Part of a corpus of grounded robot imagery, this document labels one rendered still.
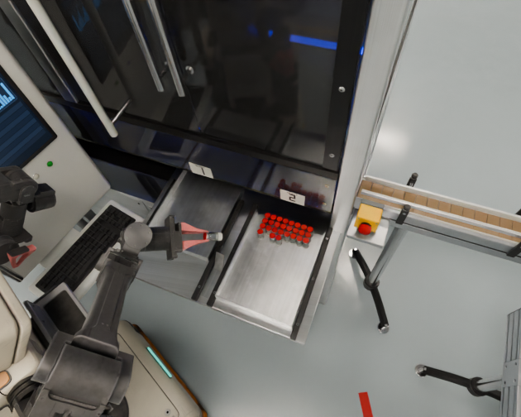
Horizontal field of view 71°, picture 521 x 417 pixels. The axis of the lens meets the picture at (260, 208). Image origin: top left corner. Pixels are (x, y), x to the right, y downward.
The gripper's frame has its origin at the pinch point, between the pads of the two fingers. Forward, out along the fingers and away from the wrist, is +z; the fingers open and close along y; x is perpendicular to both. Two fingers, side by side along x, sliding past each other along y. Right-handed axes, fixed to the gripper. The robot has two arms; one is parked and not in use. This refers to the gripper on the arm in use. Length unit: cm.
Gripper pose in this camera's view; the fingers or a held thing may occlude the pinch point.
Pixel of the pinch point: (204, 236)
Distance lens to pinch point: 93.9
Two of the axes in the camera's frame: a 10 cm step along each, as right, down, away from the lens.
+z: 9.0, -0.2, 4.3
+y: -1.1, -9.7, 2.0
